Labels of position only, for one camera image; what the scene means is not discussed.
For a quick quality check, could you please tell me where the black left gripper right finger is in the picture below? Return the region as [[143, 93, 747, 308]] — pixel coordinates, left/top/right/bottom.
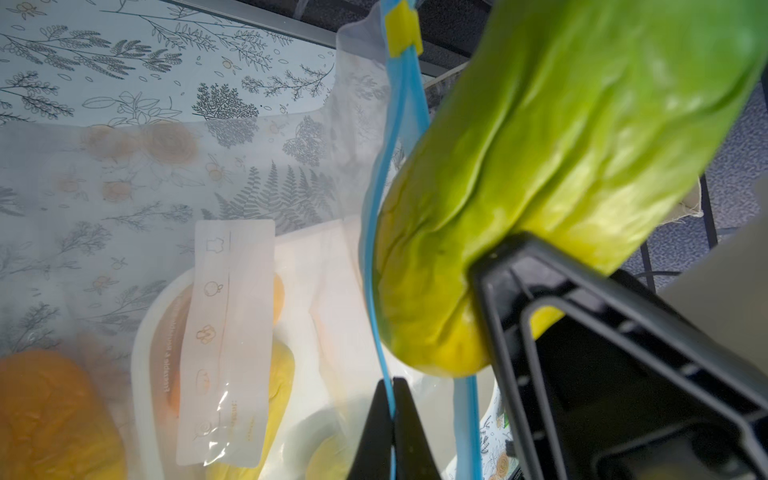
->
[[393, 377, 441, 480]]

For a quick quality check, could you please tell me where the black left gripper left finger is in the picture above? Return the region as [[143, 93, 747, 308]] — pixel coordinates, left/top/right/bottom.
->
[[347, 380, 394, 480]]

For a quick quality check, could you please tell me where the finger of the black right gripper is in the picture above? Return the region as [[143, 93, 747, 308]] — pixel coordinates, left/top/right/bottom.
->
[[469, 232, 767, 479]]

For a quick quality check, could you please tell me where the white oval plastic tray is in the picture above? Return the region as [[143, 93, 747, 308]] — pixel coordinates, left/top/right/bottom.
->
[[128, 218, 499, 480]]

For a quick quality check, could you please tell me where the clear blue-zipper zip-top bag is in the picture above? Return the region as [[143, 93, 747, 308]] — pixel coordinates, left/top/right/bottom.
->
[[1, 1, 483, 479]]

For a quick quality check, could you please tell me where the green yellow mango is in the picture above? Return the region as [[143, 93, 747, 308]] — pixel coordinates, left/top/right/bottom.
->
[[373, 1, 767, 377]]

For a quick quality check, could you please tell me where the orange yellow mango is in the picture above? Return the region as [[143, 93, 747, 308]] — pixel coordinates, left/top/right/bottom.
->
[[1, 350, 128, 479]]

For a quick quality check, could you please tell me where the small yellow mango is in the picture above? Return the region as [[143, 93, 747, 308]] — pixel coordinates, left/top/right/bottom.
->
[[205, 340, 295, 480]]

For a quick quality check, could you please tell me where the beige canvas tote bag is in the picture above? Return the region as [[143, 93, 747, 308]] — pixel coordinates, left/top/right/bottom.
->
[[661, 176, 767, 372]]

